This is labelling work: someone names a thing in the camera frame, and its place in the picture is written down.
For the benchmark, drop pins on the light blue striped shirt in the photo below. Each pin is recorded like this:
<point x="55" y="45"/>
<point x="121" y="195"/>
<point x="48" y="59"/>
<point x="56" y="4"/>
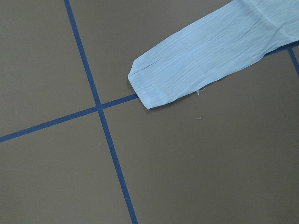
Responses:
<point x="232" y="38"/>

